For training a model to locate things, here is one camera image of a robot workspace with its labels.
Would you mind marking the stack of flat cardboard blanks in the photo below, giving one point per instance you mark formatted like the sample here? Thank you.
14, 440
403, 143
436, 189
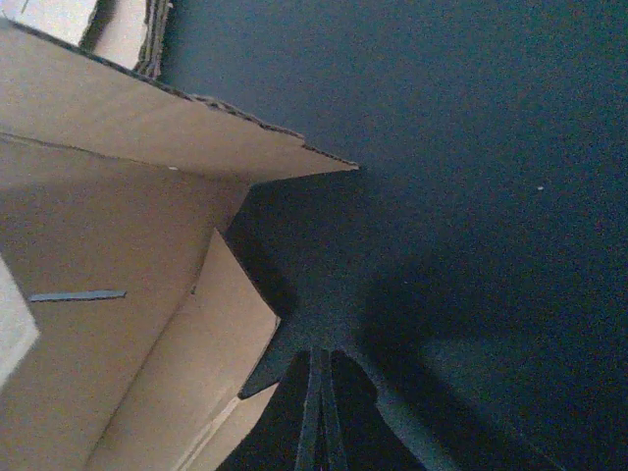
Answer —
129, 33

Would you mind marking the cardboard box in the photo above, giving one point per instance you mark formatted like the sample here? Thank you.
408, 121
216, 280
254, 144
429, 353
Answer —
128, 326

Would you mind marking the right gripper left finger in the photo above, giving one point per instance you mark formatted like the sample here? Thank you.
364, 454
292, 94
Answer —
286, 434

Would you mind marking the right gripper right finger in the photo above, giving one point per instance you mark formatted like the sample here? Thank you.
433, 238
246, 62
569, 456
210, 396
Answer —
357, 436

